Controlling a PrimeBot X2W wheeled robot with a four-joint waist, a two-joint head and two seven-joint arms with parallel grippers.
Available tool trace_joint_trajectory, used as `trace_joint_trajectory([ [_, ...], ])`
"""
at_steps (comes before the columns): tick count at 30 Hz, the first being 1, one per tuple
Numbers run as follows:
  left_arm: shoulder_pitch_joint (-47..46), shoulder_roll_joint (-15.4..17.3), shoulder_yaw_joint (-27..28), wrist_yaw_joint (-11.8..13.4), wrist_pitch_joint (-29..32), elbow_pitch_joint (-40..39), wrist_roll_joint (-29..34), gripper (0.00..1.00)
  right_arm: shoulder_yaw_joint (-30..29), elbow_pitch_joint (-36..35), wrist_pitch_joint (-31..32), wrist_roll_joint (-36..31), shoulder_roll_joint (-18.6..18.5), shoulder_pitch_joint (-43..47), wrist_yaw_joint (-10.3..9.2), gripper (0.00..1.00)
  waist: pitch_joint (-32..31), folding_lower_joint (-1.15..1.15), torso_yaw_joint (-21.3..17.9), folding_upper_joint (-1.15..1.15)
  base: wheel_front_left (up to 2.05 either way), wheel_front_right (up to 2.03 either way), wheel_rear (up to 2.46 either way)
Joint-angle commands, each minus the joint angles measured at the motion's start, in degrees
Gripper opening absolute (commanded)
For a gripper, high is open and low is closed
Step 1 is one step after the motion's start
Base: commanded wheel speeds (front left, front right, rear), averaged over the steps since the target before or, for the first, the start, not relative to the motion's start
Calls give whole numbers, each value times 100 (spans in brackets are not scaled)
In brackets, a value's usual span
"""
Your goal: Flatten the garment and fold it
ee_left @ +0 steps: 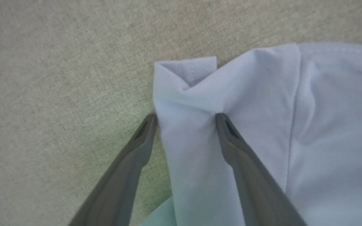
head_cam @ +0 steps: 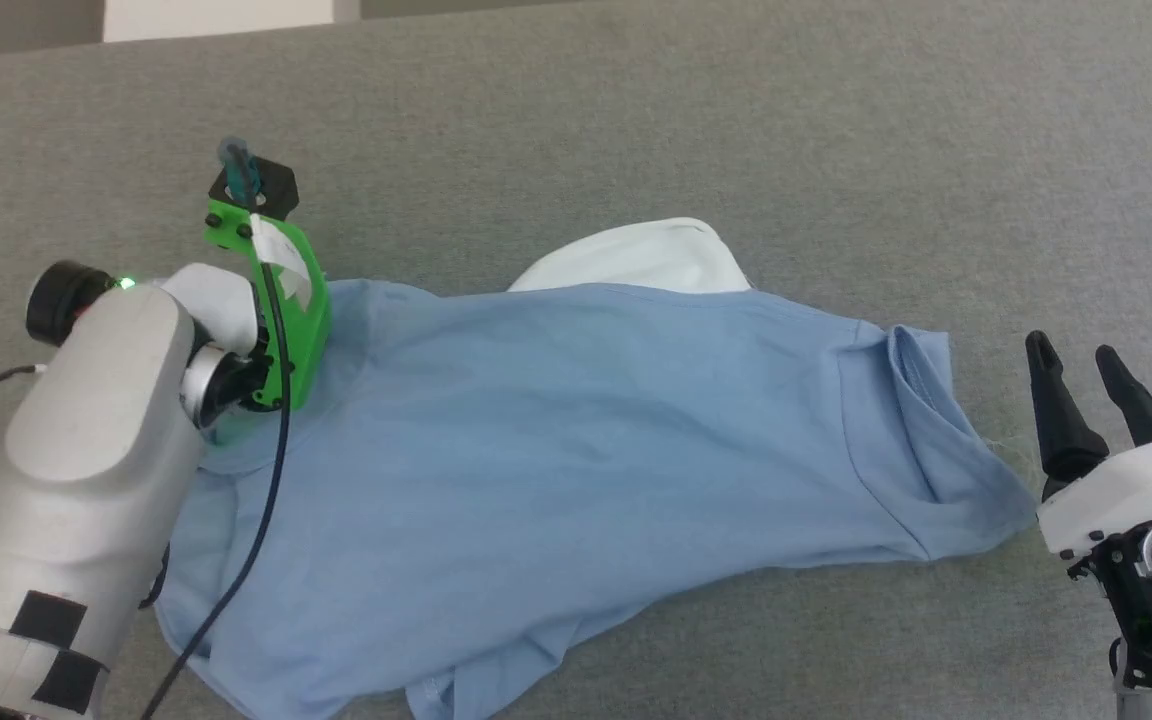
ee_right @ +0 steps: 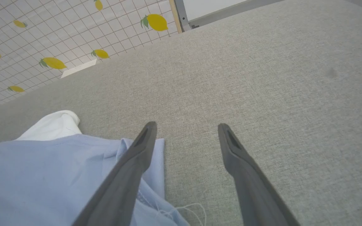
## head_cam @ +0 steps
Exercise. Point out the white box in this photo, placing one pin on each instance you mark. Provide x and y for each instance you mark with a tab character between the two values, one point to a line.
216	20

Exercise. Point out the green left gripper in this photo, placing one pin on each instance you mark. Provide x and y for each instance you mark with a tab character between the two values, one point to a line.
301	320

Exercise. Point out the light blue and white T-shirt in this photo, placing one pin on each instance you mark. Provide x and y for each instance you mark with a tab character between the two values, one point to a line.
586	430

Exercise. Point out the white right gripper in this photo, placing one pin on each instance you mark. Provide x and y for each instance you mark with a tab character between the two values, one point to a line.
1126	490

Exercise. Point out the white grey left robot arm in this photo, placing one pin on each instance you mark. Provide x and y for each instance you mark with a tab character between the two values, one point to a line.
86	450

